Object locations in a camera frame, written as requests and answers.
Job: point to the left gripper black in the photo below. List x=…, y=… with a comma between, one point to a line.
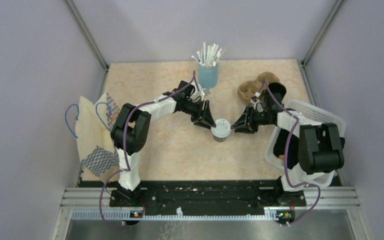
x=207, y=118

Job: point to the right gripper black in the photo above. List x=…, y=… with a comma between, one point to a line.
x=247, y=117

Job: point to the single white cup lid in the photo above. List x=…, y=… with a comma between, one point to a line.
x=222, y=129

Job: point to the brown pulp cup carrier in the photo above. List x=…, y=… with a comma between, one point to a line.
x=247, y=89

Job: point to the stack of black cups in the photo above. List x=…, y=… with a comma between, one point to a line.
x=276, y=92

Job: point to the patterned paper takeout bag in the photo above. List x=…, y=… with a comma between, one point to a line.
x=91, y=125

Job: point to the single dark coffee cup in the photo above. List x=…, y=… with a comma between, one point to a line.
x=220, y=138

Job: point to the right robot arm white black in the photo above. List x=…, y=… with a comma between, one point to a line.
x=313, y=150

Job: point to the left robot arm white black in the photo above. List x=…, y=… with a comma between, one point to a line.
x=130, y=130

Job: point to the black cloth in basket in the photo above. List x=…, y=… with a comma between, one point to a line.
x=293, y=148

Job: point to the blue straw holder cup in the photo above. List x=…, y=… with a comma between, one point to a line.
x=208, y=77

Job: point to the bundle of white straws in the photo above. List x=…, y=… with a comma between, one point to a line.
x=209, y=55

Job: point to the white plastic basket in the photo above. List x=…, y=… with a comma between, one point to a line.
x=316, y=114

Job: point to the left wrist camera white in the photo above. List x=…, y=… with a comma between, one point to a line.
x=200, y=94

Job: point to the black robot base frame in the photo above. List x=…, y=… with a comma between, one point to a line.
x=200, y=197

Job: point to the white cable duct strip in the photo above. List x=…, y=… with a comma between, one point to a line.
x=136, y=214

